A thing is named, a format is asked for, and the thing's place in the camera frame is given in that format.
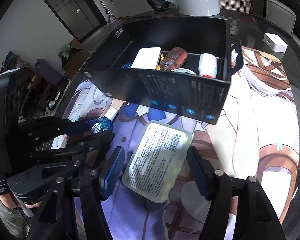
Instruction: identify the black framed glass door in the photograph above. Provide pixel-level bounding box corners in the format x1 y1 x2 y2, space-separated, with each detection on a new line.
31 0 108 40

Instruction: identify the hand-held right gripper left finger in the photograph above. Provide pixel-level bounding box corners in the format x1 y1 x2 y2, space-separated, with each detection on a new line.
27 146 125 240

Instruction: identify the shoe rack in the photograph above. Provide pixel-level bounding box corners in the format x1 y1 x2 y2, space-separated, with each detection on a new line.
0 51 70 120

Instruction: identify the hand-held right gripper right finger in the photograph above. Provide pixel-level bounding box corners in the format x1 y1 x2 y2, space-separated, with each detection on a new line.
187 146 287 240

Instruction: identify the white armchair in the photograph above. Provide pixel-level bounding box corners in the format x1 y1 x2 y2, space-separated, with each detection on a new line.
265 0 297 35

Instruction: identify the brown cardboard box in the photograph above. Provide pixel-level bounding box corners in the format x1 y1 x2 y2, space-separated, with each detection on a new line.
57 38 90 70

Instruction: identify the blue bag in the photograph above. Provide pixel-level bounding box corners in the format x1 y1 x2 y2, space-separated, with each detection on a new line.
2 51 18 68

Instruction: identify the wicker basket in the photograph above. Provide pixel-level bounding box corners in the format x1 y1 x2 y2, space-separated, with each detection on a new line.
217 0 255 15

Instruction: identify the printed desk mat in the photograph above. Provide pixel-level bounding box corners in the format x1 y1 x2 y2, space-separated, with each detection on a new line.
62 46 299 240

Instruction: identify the purple paper bag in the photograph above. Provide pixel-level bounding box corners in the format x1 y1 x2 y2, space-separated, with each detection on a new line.
35 59 65 85

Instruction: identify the white charger adapter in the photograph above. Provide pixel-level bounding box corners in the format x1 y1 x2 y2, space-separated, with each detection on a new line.
263 32 288 53

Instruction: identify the round white tin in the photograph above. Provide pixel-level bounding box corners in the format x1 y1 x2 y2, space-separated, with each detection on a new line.
170 67 197 75

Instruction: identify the white power bank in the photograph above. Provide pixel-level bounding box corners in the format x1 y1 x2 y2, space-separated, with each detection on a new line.
130 47 162 70

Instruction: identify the translucent labelled plastic case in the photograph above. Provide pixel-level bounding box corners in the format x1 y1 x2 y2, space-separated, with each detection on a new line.
122 120 193 204

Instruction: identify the mop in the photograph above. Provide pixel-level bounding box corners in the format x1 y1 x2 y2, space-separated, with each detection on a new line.
87 0 118 24

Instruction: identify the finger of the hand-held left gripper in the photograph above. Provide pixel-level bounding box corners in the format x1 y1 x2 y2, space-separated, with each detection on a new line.
9 131 115 198
17 117 100 153

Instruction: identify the white bottle red cap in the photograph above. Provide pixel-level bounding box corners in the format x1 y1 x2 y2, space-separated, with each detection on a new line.
198 53 219 78

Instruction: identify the black cardboard storage box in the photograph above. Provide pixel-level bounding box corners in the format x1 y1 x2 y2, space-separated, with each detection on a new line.
80 17 244 125

